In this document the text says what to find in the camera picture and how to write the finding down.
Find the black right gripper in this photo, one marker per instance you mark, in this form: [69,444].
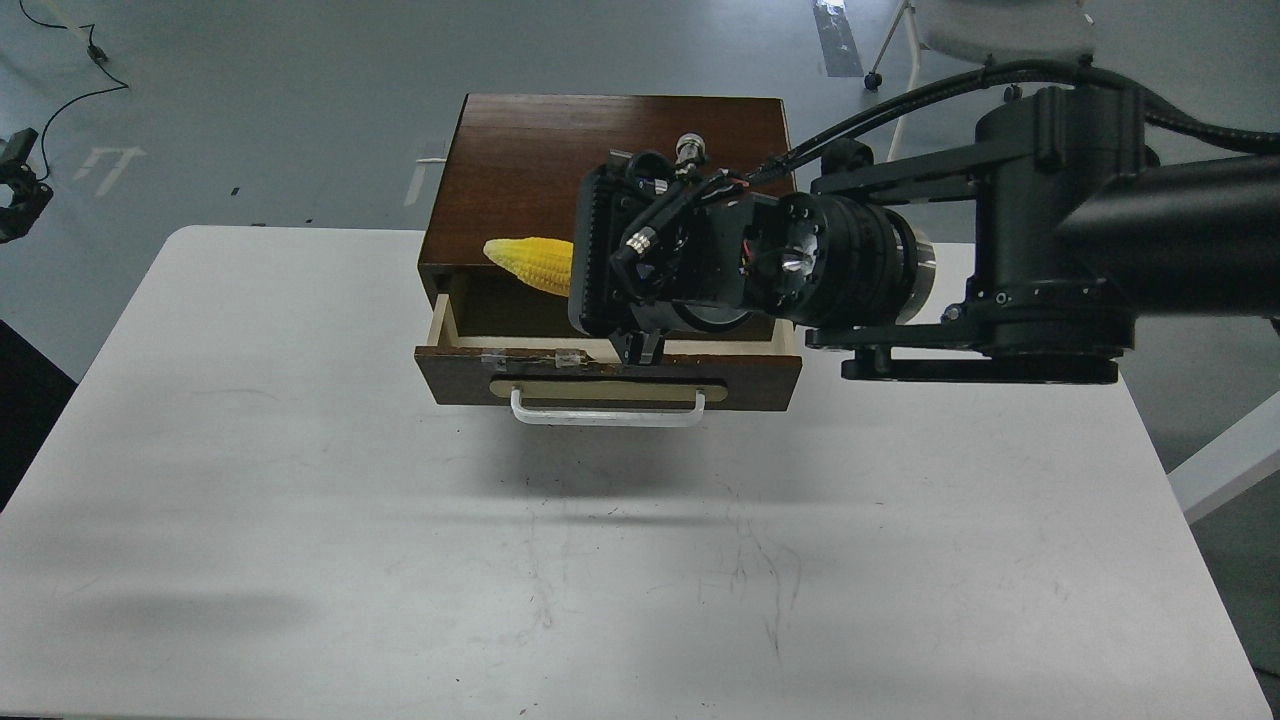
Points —
[673,244]

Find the wooden drawer with white handle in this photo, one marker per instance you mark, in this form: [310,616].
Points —
[600,378]

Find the yellow corn cob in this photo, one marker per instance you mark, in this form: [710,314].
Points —
[539,262]

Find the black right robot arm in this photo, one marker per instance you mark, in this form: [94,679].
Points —
[1006,225]

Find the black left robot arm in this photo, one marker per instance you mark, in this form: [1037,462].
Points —
[30,195]

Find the dark wooden drawer cabinet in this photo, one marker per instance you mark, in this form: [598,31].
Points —
[514,170]

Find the grey tape strip on floor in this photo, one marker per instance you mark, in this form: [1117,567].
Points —
[834,22]

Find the grey office chair on wheels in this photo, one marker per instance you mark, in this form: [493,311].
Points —
[981,31]

